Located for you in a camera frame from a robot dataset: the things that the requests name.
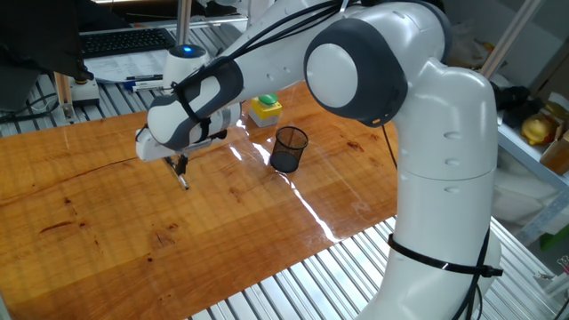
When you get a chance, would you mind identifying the white box with black knob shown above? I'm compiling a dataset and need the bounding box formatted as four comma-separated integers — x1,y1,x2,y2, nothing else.
68,76,101,108

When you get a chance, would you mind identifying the slanted aluminium frame beam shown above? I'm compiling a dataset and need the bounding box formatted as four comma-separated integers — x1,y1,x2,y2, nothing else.
478,0,546,80

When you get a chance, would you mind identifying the white paper stack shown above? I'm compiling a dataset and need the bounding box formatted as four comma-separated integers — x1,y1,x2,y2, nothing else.
83,48,172,84

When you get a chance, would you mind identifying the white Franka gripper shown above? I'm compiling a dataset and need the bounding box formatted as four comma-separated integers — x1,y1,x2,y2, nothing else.
134,127,214,178

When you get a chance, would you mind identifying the yellow plastic toy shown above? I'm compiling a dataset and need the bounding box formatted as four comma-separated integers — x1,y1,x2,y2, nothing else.
520,113,557,147

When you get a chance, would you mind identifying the wood faced bracket post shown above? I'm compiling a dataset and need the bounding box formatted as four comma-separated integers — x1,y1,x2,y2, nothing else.
53,71,76,124

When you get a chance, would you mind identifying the upright aluminium profile post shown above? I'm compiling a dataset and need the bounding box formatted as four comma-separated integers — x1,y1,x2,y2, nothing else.
175,0,193,46

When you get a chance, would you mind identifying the green plastic piece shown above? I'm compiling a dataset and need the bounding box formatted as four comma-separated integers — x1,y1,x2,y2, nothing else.
539,224,569,252

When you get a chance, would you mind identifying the yellow box green push button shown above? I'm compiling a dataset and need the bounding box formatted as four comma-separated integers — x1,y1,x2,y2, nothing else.
247,92,284,129

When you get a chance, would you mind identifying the black cloth cover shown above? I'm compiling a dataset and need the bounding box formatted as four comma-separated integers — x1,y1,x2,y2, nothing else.
0,0,130,81

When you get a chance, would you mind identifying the black and clear pen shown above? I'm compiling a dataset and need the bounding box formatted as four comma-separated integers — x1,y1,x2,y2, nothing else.
163,156,190,191

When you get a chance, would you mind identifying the black computer keyboard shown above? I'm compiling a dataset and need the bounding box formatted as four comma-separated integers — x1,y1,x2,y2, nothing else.
79,28,177,60

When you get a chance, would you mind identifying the small cardboard box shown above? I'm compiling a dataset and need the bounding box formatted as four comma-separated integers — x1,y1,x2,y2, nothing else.
539,128,569,177

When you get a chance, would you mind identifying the white and blue marker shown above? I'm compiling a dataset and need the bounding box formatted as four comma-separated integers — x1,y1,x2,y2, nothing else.
123,79,165,93

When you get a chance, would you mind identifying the glossy wood pattern mat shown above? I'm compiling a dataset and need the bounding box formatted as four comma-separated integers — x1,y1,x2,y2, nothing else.
0,82,399,320

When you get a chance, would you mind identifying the black mesh pen holder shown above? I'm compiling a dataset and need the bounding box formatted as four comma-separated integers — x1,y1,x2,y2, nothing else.
269,125,309,174

